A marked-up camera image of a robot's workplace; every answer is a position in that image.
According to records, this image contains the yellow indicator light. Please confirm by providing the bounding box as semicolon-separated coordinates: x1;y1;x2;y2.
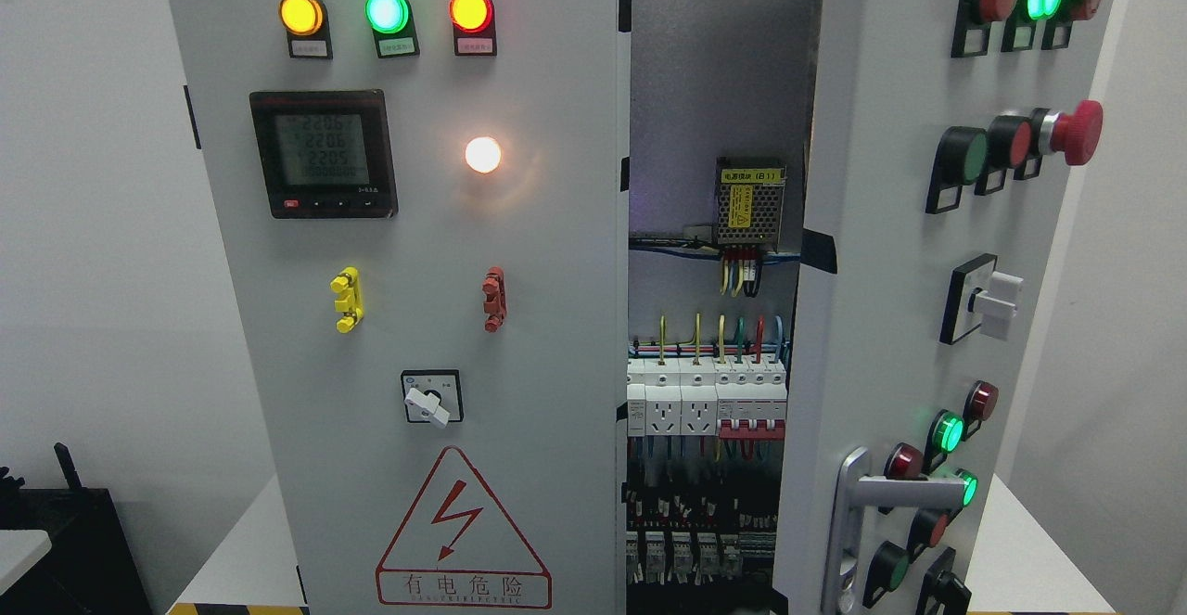
278;0;325;37

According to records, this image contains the red mushroom emergency button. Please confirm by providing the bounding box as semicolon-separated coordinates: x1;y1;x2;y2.
1030;99;1104;167

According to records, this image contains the grey cabinet door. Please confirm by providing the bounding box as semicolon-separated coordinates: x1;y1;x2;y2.
774;0;1115;614
169;0;629;614

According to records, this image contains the white glowing indicator lamp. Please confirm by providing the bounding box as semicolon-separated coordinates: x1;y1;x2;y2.
464;137;502;175

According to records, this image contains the black digital power meter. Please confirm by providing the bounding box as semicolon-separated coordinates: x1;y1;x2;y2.
249;88;398;218

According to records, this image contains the green indicator light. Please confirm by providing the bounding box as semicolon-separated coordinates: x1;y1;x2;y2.
364;0;412;34

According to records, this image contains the black box at left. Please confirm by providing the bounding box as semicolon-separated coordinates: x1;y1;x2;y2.
1;442;151;614

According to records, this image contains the yellow terminal post block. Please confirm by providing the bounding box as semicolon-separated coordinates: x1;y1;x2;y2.
329;267;364;332

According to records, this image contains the silver door handle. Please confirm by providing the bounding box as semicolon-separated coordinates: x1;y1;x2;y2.
823;448;967;615

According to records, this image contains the white rotary selector switch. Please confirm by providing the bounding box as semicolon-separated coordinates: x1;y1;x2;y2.
400;368;464;429

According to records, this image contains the red electric hazard sign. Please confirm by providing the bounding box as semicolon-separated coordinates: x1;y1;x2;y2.
375;445;553;609

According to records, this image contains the red indicator light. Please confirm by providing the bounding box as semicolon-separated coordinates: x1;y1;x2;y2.
449;0;493;34

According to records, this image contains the perforated metal power supply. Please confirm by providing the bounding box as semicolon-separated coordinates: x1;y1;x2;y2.
715;156;787;251

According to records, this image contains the white socket breaker row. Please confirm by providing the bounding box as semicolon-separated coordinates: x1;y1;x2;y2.
626;353;788;440

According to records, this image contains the red terminal post block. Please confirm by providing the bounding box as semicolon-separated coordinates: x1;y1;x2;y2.
480;267;507;332

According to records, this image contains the white right door selector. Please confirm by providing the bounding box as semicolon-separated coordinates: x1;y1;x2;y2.
938;254;1026;345

